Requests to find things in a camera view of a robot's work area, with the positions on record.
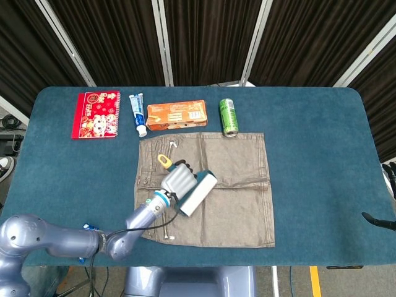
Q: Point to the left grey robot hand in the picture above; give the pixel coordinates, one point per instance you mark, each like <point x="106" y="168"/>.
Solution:
<point x="179" y="181"/>

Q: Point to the brown folded shorts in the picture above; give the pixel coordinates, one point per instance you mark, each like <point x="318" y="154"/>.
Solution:
<point x="235" y="191"/>

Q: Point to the red spiral notebook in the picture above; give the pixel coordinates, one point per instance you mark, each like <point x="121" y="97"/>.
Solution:
<point x="96" y="114"/>

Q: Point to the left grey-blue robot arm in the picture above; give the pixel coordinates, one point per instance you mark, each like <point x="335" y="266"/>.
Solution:
<point x="62" y="238"/>

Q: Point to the white partition foot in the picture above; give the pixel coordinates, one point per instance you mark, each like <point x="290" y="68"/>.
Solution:
<point x="232" y="83"/>

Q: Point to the blue white toothpaste tube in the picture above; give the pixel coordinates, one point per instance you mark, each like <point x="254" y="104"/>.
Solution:
<point x="137" y="111"/>

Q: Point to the white partition frame post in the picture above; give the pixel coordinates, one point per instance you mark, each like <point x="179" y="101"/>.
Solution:
<point x="365" y="51"/>
<point x="163" y="43"/>
<point x="12" y="109"/>
<point x="255" y="43"/>
<point x="66" y="43"/>

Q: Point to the black equipment box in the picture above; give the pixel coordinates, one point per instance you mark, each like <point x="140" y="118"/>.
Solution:
<point x="10" y="142"/>

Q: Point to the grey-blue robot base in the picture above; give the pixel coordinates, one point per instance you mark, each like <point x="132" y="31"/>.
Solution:
<point x="191" y="283"/>

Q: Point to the dark brown curtain panel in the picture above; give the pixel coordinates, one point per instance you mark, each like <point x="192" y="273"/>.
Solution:
<point x="210" y="40"/>
<point x="380" y="92"/>
<point x="312" y="40"/>
<point x="24" y="46"/>
<point x="114" y="40"/>

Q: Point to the black white sneaker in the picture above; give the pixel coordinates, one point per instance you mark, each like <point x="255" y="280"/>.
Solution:
<point x="6" y="167"/>

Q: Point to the green drink can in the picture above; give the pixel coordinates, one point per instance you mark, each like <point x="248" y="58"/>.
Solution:
<point x="228" y="116"/>

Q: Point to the white table leg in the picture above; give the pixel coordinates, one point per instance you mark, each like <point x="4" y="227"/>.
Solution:
<point x="274" y="281"/>

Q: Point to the blue cookie packet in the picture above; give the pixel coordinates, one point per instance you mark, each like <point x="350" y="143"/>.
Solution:
<point x="90" y="227"/>

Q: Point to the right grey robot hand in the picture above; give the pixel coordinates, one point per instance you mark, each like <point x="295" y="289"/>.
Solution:
<point x="390" y="223"/>

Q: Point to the orange carton box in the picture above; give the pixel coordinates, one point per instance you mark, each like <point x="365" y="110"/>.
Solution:
<point x="176" y="116"/>

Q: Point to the blue carpeted table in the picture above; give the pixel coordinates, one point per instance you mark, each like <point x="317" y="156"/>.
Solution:
<point x="309" y="154"/>

